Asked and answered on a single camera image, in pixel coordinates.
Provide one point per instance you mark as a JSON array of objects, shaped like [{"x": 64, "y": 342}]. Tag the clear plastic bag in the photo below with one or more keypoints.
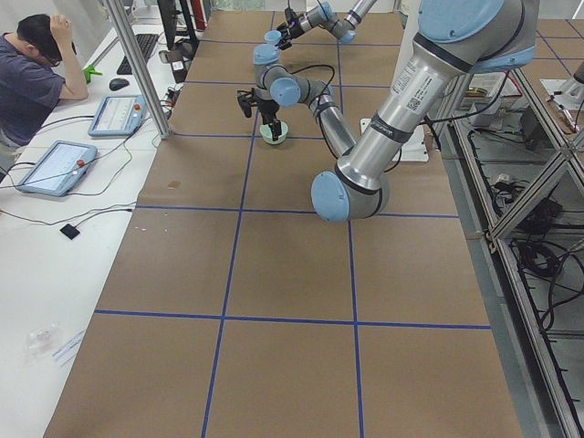
[{"x": 42, "y": 342}]

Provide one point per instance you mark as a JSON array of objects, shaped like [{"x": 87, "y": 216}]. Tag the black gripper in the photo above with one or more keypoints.
[
  {"x": 296, "y": 31},
  {"x": 268, "y": 109}
]

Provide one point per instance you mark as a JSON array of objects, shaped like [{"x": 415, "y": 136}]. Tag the light blue plastic cup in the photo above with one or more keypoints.
[{"x": 273, "y": 37}]

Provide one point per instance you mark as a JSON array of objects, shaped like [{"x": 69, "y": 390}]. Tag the green plastic object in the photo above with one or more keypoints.
[{"x": 89, "y": 72}]

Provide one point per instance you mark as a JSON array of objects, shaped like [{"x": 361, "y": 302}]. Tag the aluminium frame post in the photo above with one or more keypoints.
[{"x": 133, "y": 53}]

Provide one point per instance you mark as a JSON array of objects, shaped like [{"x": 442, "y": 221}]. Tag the near teach pendant tablet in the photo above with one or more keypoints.
[{"x": 59, "y": 169}]

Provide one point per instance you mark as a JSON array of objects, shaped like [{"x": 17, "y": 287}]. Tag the aluminium frame rack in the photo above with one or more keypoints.
[{"x": 516, "y": 157}]

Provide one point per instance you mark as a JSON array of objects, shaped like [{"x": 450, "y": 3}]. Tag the light green ceramic bowl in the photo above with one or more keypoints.
[{"x": 269, "y": 137}]

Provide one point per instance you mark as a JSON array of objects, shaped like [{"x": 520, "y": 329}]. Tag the teach pendant tablet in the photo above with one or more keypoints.
[
  {"x": 59, "y": 169},
  {"x": 118, "y": 116}
]

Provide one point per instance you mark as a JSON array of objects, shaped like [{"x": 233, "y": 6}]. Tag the far teach pendant tablet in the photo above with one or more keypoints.
[{"x": 118, "y": 116}]

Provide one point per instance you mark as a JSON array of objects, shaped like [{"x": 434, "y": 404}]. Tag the black monitor stand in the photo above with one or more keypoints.
[{"x": 170, "y": 13}]

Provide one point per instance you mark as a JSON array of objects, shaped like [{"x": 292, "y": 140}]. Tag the seated person in blue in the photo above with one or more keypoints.
[{"x": 39, "y": 68}]

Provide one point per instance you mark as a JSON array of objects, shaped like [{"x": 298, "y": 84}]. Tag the small black square pad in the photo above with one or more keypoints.
[{"x": 70, "y": 231}]

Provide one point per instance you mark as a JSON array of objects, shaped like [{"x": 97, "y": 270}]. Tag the brown paper table cover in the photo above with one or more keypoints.
[{"x": 375, "y": 328}]

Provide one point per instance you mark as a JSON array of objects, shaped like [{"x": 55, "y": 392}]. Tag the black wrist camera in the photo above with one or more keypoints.
[{"x": 246, "y": 100}]

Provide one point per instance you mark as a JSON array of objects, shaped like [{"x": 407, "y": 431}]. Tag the black computer mouse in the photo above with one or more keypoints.
[{"x": 118, "y": 83}]

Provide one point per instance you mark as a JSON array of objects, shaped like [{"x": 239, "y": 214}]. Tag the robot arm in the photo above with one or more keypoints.
[
  {"x": 453, "y": 38},
  {"x": 322, "y": 16}
]

